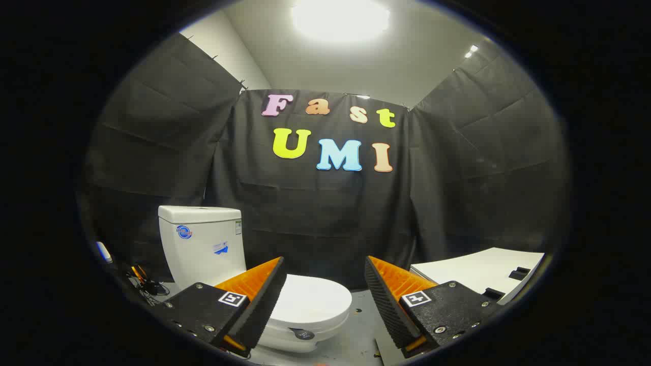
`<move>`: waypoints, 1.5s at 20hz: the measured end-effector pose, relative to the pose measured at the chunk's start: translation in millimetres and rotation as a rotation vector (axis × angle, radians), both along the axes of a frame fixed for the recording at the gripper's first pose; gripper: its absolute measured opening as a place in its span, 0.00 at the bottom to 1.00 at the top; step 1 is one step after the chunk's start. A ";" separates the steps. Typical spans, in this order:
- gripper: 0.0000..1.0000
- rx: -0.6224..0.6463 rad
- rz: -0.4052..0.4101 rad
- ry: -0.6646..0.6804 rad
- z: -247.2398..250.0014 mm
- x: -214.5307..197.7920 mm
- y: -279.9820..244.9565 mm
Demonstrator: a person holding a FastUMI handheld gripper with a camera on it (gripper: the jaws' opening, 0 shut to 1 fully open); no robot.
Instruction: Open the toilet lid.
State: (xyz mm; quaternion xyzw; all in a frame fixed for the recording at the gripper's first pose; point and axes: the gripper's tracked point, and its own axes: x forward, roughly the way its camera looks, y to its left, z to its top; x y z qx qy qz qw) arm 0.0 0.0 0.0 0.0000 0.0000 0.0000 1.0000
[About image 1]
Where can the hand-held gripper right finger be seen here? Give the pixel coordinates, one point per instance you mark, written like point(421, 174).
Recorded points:
point(386, 305)

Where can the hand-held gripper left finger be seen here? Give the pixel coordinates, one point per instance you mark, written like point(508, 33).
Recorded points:
point(264, 300)

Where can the white toilet lid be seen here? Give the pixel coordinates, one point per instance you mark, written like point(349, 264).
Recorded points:
point(310, 300)

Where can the white toilet seat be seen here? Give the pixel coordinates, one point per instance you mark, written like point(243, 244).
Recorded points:
point(333, 326)

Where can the white ceramic toilet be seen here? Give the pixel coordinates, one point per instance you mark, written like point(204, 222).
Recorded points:
point(203, 244)

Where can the black backdrop cloth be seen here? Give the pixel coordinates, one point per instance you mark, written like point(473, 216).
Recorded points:
point(315, 213)

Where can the small white device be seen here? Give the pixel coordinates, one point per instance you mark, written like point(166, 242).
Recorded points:
point(104, 251)

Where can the small ceiling spotlight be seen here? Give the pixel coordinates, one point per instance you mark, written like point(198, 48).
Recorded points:
point(471, 50)

